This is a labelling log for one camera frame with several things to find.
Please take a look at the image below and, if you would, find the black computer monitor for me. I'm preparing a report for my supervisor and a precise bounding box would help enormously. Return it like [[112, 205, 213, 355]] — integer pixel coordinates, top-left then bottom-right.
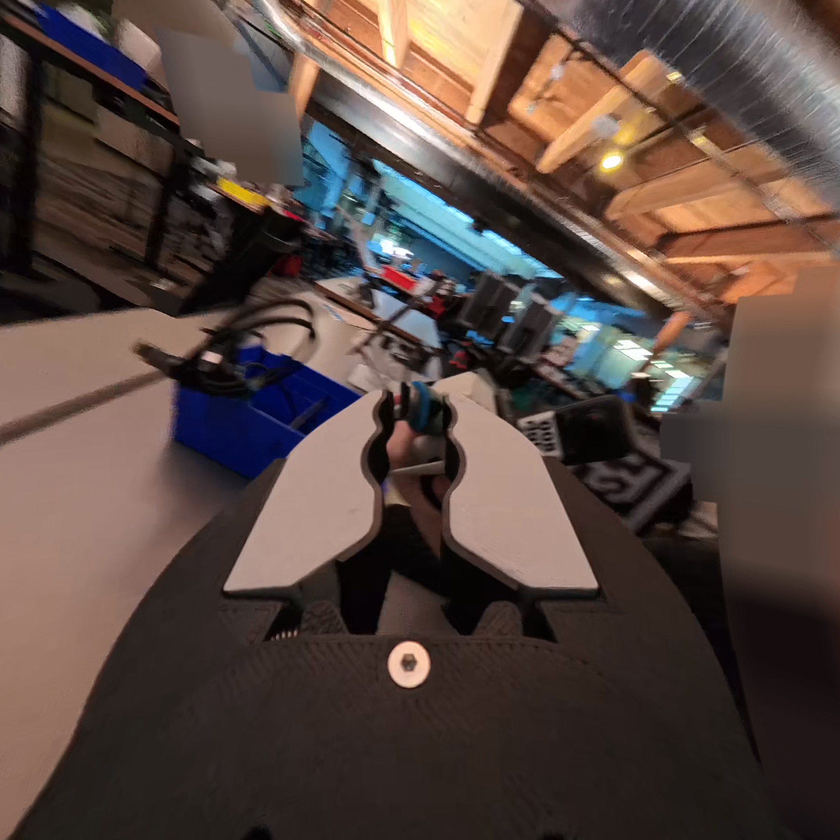
[[502, 295, 567, 363], [459, 272, 521, 337]]

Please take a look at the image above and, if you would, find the blue plastic bin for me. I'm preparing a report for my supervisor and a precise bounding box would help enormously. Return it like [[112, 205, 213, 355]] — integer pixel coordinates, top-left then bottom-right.
[[172, 344, 362, 480]]

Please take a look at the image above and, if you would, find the metal storage shelf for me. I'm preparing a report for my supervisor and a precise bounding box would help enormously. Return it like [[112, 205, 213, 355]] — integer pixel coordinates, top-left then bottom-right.
[[0, 13, 198, 311]]

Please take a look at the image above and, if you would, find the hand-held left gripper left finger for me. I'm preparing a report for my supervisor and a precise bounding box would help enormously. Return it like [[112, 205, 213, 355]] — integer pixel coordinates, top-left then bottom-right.
[[222, 388, 398, 598]]

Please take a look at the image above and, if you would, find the blue storage bin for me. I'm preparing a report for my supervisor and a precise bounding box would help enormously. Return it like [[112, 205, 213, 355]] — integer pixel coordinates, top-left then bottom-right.
[[36, 3, 150, 91]]

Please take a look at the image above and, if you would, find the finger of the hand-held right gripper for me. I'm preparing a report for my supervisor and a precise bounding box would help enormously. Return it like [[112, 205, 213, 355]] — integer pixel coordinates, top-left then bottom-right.
[[433, 371, 500, 416]]

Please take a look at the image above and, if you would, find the black hdmi cable green plug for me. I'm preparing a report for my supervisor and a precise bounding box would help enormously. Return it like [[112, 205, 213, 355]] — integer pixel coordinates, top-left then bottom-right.
[[392, 381, 450, 435]]

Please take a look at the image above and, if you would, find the person's right hand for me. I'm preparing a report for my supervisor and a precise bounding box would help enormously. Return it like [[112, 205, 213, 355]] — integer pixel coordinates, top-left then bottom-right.
[[386, 423, 454, 553]]

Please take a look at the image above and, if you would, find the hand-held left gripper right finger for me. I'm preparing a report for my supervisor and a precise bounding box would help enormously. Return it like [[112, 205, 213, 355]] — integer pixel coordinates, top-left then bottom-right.
[[441, 392, 601, 601]]

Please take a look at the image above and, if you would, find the silver spiral duct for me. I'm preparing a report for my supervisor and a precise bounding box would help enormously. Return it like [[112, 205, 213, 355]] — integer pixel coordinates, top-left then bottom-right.
[[577, 0, 840, 219]]

